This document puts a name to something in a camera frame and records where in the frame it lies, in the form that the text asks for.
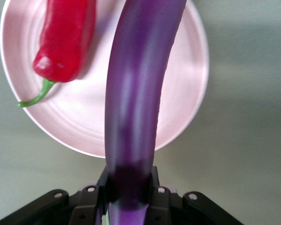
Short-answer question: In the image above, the brown table mat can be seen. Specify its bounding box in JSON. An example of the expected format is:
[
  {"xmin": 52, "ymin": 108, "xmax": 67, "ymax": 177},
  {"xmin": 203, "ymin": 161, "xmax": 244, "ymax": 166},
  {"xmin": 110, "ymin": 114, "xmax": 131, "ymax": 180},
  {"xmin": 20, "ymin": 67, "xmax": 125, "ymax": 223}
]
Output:
[{"xmin": 0, "ymin": 0, "xmax": 281, "ymax": 225}]

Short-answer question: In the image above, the purple eggplant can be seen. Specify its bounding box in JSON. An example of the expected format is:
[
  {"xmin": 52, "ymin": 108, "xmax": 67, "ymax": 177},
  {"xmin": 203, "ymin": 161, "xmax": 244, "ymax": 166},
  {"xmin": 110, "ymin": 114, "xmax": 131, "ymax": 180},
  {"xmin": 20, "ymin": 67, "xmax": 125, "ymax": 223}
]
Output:
[{"xmin": 97, "ymin": 0, "xmax": 188, "ymax": 225}]

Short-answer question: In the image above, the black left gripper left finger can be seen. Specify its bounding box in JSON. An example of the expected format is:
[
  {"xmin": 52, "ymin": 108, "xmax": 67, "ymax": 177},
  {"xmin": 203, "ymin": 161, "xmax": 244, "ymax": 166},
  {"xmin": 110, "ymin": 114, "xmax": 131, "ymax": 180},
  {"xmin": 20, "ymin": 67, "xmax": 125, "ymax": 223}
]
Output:
[{"xmin": 0, "ymin": 166, "xmax": 111, "ymax": 225}]

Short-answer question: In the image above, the red chili pepper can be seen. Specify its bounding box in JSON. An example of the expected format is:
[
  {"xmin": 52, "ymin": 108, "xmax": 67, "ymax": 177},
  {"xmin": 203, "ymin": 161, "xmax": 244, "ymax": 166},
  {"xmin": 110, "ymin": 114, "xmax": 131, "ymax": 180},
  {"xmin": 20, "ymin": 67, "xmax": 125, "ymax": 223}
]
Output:
[{"xmin": 17, "ymin": 0, "xmax": 96, "ymax": 108}]

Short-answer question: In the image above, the pink round plate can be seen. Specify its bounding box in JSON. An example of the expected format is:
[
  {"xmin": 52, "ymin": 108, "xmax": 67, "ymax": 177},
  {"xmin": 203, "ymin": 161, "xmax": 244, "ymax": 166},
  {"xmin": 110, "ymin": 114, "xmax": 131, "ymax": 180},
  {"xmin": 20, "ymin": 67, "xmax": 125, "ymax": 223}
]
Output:
[{"xmin": 0, "ymin": 0, "xmax": 210, "ymax": 158}]

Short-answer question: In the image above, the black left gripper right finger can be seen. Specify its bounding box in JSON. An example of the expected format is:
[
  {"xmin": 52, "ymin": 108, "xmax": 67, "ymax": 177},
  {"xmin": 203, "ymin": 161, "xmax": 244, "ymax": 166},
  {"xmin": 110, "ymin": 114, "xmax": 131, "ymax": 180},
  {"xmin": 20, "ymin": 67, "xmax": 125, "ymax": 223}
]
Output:
[{"xmin": 144, "ymin": 165, "xmax": 244, "ymax": 225}]

